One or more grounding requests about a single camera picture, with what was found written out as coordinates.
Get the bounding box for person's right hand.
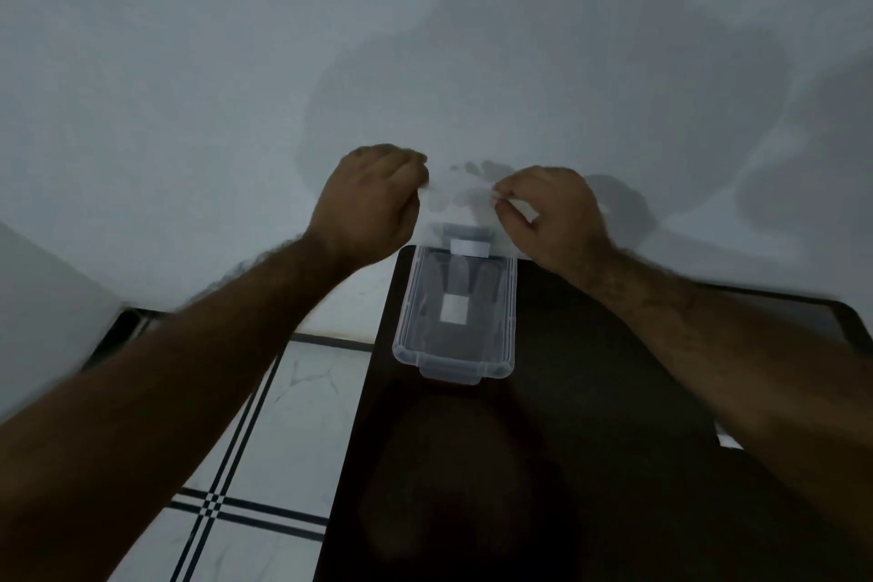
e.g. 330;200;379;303
491;166;616;284

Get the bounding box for person's left hand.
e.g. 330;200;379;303
303;144;431;276

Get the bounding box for clear plastic bag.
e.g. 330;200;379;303
415;161;541;262

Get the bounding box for person's right forearm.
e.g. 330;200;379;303
583;244;873;558

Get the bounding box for person's left forearm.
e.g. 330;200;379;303
0;234;359;582

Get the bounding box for clear plastic container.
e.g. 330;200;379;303
391;245;518;386

